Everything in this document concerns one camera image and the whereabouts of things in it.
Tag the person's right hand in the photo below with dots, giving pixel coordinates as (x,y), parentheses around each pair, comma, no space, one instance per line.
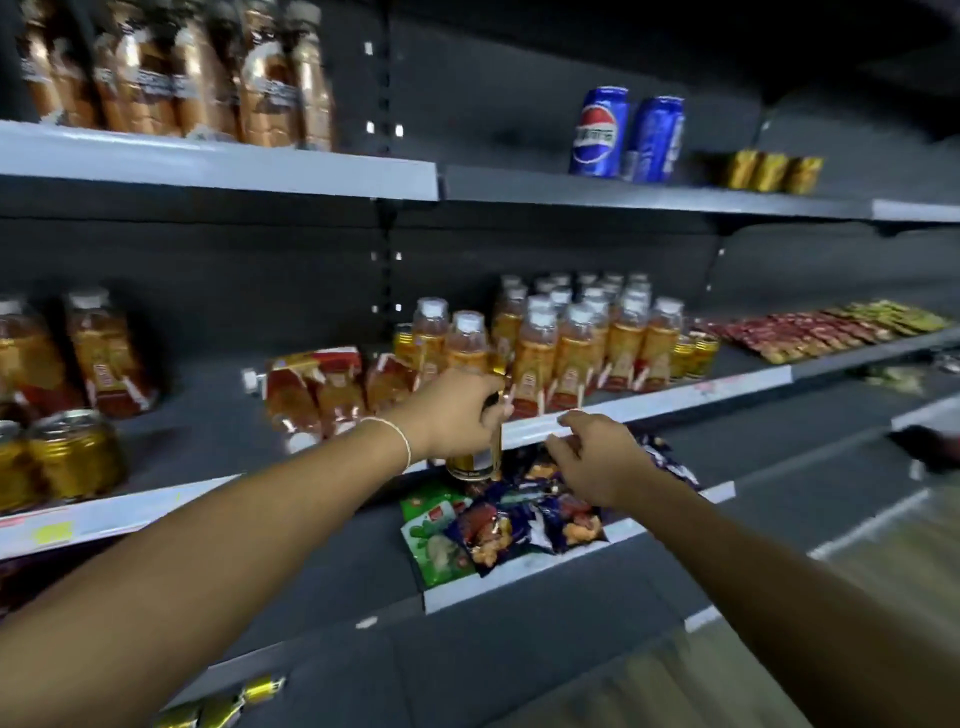
(607,465)

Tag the person's left hand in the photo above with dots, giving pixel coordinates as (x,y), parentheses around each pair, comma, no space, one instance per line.
(442,416)

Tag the person's right thumb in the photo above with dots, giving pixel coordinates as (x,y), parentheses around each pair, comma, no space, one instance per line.
(561,452)

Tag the person's left fingers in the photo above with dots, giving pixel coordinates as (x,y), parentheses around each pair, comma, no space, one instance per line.
(496,411)

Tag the person's right forearm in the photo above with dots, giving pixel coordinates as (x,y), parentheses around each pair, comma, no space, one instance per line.
(787,600)

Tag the person's left forearm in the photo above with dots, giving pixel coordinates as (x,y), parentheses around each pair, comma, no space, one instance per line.
(210,570)

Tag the dark blue snack packet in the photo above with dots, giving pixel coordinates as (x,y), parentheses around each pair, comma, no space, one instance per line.
(536,469)
(491,536)
(574,523)
(671,463)

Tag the group of white-capped juice bottles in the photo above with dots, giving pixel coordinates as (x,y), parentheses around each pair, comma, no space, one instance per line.
(577,349)

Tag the green snack packet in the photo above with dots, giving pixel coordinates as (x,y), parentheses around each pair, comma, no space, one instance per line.
(429,499)
(435,551)

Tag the row of red snack packets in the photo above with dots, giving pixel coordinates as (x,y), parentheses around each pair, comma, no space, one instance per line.
(795,337)

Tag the blue cola can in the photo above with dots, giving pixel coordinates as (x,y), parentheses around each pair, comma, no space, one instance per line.
(655,141)
(598,131)

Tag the dark grey metal shelving unit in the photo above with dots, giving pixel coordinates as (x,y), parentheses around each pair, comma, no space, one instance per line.
(225,285)

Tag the row of yellow-green snack packets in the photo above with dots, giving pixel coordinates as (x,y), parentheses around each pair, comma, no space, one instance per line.
(896,316)

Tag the row of amber juice bottles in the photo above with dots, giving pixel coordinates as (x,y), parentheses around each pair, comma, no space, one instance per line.
(195,82)

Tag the yellow price tag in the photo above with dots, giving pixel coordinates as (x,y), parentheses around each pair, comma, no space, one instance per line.
(52,533)

